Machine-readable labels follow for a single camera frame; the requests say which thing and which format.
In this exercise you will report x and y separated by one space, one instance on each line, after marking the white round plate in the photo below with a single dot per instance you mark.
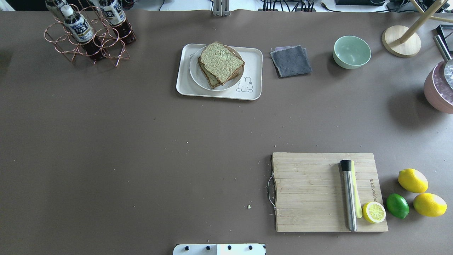
201 80

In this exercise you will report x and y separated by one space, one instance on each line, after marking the wooden cutting board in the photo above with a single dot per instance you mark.
309 190

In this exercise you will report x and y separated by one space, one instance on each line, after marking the half lemon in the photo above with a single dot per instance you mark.
374 212

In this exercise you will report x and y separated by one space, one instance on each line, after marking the mint green bowl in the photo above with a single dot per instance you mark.
351 52

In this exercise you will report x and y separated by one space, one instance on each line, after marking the green lime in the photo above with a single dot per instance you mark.
397 206

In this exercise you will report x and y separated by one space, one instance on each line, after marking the yellow lemon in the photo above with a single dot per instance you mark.
431 205
413 180

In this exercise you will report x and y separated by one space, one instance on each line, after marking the copper wire bottle rack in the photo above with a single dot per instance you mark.
109 42

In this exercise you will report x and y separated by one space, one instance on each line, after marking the bread slice on plate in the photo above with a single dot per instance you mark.
212 80

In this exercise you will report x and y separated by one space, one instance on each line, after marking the pink bowl with ice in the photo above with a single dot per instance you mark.
437 90

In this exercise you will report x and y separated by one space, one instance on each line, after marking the tea bottle three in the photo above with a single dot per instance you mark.
54 6

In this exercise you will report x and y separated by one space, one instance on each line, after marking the tea bottle one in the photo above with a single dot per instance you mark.
77 24

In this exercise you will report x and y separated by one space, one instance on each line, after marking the wooden mug tree stand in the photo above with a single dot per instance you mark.
402 41

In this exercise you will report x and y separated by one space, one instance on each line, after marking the steel muddler tool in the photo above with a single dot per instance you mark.
346 167

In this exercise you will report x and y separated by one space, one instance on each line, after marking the yellow lemon upper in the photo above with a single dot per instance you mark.
413 180

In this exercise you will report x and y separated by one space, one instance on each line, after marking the tea bottle two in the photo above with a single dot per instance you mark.
112 11

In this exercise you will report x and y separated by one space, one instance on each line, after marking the metal ice scoop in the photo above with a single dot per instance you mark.
447 70

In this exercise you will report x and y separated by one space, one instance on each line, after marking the grey folded cloth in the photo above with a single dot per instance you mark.
291 61

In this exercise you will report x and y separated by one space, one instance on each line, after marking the bread slice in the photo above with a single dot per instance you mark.
221 61
212 80

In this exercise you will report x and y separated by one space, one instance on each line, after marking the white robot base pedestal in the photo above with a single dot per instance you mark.
220 249

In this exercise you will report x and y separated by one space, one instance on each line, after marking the yellow lemon lower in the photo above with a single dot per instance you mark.
431 205

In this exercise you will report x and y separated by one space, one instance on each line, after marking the cream rabbit tray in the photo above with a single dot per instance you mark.
248 88

